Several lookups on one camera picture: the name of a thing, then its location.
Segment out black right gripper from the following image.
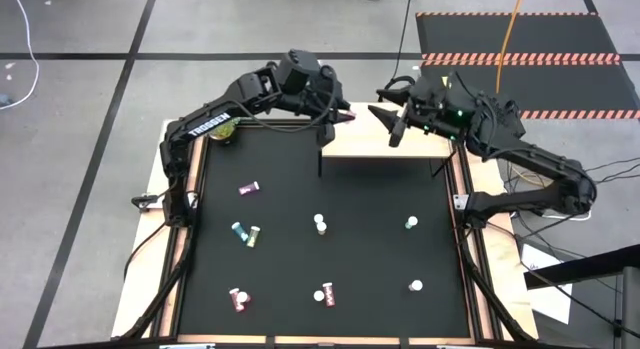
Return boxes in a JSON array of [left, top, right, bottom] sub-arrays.
[[368, 77, 474, 140]]

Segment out white floor cable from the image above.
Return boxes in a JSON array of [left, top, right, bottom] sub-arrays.
[[0, 0, 41, 110]]

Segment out black table mat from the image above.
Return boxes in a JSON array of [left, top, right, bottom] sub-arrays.
[[177, 123, 472, 339]]

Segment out black clamp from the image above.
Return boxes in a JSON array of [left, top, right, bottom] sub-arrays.
[[130, 192, 166, 213]]

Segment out orange hanging cable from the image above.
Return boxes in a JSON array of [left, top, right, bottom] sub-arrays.
[[494, 0, 527, 95]]

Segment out black hanging cable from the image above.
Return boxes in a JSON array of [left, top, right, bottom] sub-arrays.
[[384, 0, 417, 90]]

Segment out black desk edge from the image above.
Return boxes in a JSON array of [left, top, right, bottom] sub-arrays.
[[523, 244, 640, 290]]

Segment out black hazard-striped floor mat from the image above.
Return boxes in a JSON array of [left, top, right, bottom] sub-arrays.
[[415, 11, 640, 121]]

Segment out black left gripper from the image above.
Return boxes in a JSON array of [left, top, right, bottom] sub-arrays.
[[307, 66, 357, 125]]

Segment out wooden shelf black legs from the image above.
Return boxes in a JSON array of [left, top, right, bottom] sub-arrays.
[[318, 102, 457, 179]]

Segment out white paper sheet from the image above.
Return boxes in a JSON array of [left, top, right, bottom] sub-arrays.
[[519, 242, 574, 325]]

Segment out succulent plant in pot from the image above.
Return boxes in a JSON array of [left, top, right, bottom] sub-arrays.
[[207, 116, 242, 146]]

